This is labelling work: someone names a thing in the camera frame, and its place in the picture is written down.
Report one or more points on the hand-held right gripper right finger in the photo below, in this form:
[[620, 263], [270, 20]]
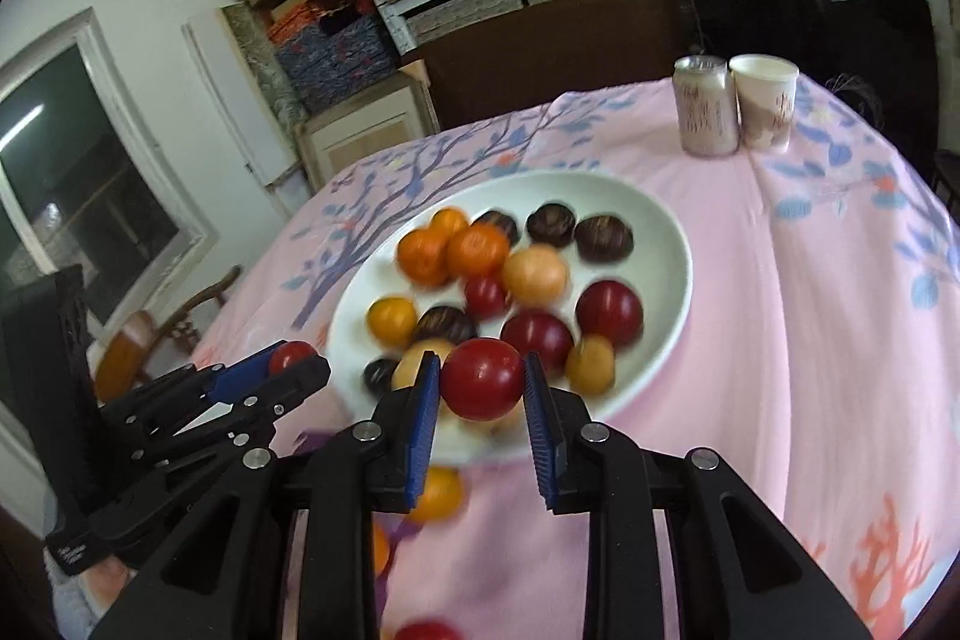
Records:
[[541, 437]]

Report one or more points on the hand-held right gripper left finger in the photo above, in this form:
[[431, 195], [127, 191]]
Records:
[[421, 430]]

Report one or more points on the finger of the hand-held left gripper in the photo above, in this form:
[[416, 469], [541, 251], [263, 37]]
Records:
[[240, 377], [300, 379]]

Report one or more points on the red cherry tomato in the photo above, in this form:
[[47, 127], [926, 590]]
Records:
[[289, 353]]

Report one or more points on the dark purple passion fruit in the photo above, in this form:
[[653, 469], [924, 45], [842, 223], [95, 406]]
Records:
[[381, 376], [550, 224], [499, 226], [603, 237], [445, 323]]

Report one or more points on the orange apple-like fruit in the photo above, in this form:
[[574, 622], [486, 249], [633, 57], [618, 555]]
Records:
[[590, 364]]

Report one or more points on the small yellow-orange citrus fruit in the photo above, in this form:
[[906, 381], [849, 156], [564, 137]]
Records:
[[391, 319], [448, 221], [439, 494], [381, 546]]

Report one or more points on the orange mandarin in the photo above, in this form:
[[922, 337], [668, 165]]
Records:
[[422, 257]]

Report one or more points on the white plate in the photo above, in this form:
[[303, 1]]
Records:
[[660, 250]]

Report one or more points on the person's left forearm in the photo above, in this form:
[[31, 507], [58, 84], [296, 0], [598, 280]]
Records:
[[97, 587]]

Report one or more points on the brown wooden chair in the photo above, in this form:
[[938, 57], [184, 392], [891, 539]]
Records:
[[120, 355]]

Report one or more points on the pink deer print tablecloth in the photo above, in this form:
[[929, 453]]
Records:
[[735, 325]]

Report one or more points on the white-framed window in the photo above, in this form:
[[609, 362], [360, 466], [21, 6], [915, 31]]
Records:
[[75, 175]]

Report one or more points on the small cabinet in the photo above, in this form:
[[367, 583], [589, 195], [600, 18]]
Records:
[[367, 134]]

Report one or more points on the white canvas board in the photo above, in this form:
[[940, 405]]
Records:
[[236, 100]]

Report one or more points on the green marbled panel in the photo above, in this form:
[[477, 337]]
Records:
[[279, 78]]

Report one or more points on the stack of blue patterned boxes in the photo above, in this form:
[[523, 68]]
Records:
[[337, 59]]

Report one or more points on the pale drink can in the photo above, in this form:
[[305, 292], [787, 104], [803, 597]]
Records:
[[705, 111]]

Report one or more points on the brown wooden board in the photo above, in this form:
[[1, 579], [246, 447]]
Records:
[[555, 48]]

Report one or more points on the white paper cup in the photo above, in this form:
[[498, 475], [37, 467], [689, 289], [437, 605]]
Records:
[[765, 108]]

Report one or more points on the grey woven box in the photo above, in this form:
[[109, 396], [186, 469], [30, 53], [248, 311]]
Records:
[[465, 10]]

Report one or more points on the black glass panel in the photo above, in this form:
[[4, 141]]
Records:
[[817, 48]]

